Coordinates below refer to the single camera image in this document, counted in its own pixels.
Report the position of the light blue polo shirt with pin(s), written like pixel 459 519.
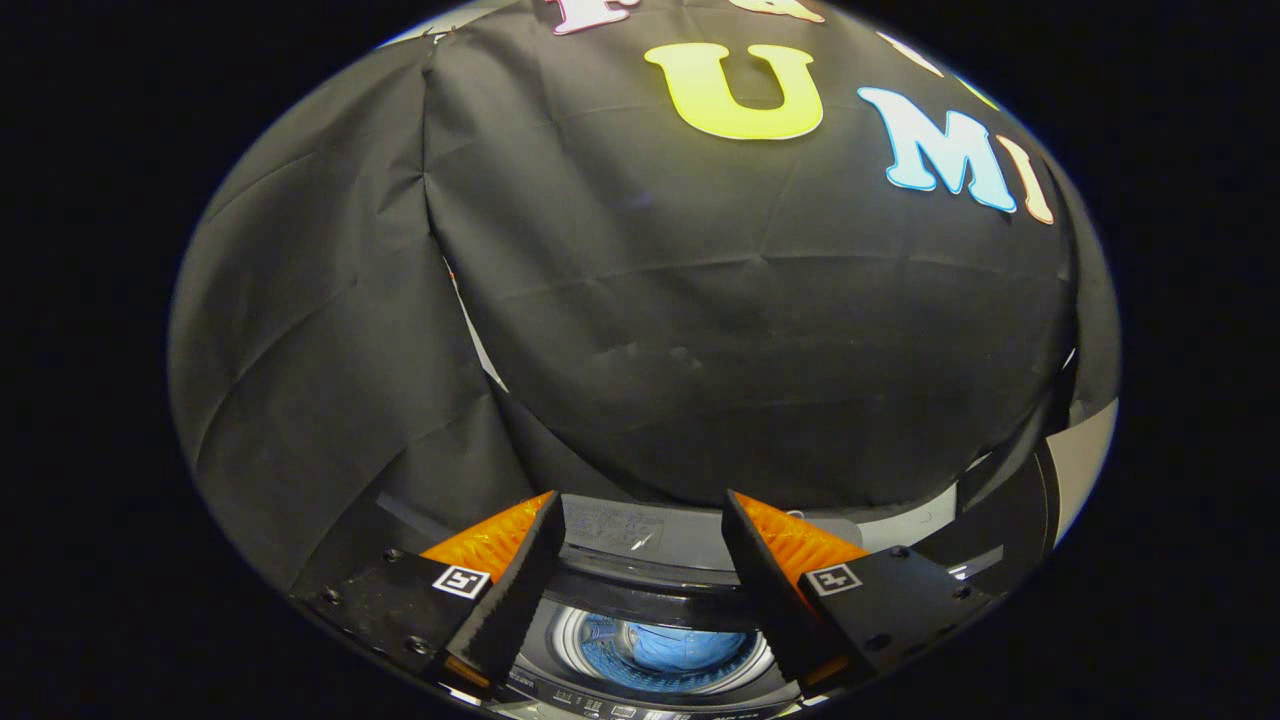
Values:
pixel 680 647

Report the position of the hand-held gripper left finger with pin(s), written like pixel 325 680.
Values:
pixel 515 600

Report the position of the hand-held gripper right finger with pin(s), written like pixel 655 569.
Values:
pixel 768 600

